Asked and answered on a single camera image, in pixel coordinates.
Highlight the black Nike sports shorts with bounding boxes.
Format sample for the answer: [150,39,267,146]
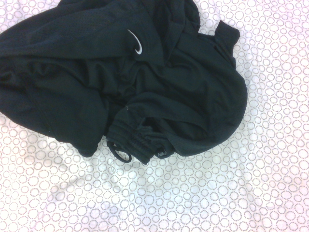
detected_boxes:
[0,0,249,165]

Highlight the white circle-patterned bed cover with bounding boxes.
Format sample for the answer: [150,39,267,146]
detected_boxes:
[0,0,309,232]

